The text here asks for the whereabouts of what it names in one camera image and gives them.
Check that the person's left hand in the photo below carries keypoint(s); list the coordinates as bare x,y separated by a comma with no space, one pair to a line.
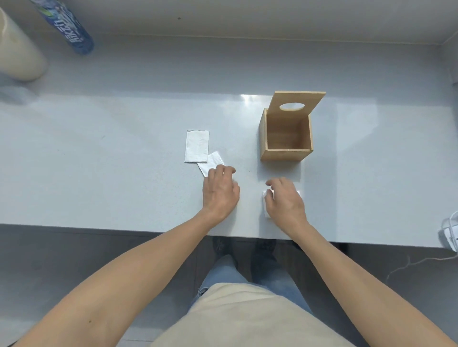
220,194

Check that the person's right hand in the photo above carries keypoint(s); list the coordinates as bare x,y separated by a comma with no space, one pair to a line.
286,205

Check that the wooden tissue box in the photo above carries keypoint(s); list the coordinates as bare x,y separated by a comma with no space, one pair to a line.
286,154

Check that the person's left forearm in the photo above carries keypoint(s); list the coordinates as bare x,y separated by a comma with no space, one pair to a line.
125,279

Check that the person's right forearm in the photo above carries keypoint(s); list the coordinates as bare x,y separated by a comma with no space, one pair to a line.
350,286

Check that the black right shoe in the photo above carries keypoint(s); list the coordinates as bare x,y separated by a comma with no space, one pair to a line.
263,250

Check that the black shoe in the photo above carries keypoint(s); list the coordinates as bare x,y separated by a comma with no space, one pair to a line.
263,250
222,246

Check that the black left shoe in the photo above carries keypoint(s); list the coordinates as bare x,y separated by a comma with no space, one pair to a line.
222,246

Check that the beige shirt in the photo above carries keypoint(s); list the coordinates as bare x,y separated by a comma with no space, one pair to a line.
250,318

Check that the white square device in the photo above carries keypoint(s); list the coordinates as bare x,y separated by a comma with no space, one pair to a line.
451,237

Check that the blue water bottle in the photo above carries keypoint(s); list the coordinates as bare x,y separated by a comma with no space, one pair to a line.
71,34

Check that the cream plastic jug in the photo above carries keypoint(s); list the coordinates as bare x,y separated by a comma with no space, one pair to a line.
18,57

